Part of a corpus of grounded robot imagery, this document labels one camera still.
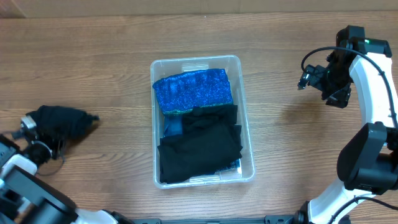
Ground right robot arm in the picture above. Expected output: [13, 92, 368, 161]
[265, 26, 397, 223]

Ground blue jeans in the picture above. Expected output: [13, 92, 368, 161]
[164, 115, 241, 172]

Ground small black cloth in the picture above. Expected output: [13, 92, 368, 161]
[26, 105, 100, 142]

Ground sparkly blue cloth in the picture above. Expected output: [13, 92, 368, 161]
[152, 68, 233, 115]

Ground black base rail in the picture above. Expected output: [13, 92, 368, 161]
[131, 212, 306, 224]

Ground clear plastic container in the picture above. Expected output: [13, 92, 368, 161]
[150, 55, 256, 189]

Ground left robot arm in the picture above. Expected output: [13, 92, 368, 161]
[1, 116, 131, 224]

